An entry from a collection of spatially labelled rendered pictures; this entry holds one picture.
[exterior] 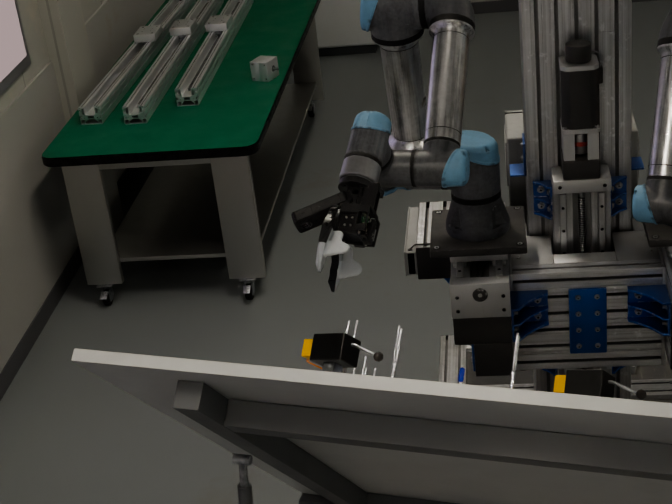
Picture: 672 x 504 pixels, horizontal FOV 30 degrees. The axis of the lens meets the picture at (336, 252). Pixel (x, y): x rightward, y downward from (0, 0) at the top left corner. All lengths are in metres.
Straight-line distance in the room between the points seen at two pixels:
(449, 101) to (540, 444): 1.04
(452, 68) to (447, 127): 0.13
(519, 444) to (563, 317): 1.38
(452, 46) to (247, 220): 2.59
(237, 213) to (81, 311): 0.82
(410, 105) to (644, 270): 0.67
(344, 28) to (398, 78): 5.24
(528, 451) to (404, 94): 1.29
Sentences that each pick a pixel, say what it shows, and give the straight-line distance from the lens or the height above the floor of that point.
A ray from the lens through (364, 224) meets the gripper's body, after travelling 2.32.
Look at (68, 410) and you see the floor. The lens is 4.74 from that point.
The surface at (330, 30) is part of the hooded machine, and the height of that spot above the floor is 0.18.
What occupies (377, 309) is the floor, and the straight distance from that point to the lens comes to 5.03.
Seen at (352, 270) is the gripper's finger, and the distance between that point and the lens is 2.37.
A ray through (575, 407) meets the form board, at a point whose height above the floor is 1.62.
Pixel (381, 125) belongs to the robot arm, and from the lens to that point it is 2.44.
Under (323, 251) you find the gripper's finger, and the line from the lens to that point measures 2.29.
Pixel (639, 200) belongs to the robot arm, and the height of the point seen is 1.40.
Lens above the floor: 2.48
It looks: 27 degrees down
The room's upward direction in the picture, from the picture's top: 7 degrees counter-clockwise
